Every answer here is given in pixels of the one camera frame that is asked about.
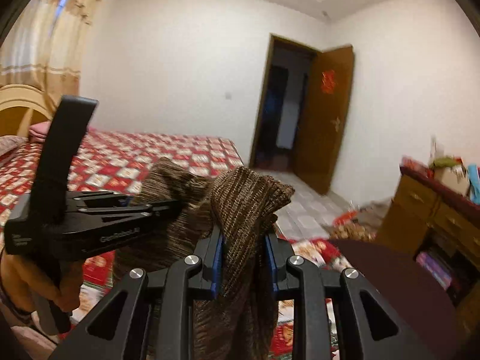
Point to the red checkered printed bedspread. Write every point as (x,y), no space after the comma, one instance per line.
(150,150)

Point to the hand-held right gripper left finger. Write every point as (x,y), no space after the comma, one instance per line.
(216,266)

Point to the red door decoration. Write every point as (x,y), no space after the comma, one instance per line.
(328,81)

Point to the brown wooden door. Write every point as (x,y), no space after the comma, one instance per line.
(322,138)

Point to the striped pillow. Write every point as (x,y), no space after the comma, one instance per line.
(11,144)

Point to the brown wooden desk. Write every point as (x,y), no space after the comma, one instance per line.
(412,202)

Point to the cardboard box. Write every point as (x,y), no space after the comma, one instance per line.
(450,180)

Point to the stack of books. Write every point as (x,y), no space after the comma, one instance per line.
(433,268)

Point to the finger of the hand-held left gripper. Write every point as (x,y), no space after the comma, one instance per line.
(150,210)
(101,197)

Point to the dark maroon cloth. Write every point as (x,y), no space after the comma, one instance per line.
(397,300)

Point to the beige curtain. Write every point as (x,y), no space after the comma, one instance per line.
(37,45)

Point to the pink folded cloth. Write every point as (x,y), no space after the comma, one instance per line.
(39,130)

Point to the dark door frame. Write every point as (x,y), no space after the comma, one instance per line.
(262,101)

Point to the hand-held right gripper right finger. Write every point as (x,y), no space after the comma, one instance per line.
(272,266)

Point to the brown knitted sweater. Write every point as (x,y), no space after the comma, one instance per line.
(243,195)

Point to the blue packet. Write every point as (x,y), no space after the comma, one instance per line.
(474,183)

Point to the red packets pile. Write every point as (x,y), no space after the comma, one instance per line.
(352,221)

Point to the green cloth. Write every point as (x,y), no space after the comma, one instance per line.
(445,162)

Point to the beige wooden headboard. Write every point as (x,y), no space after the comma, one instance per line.
(18,120)

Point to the person's left hand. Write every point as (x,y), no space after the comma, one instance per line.
(26,273)

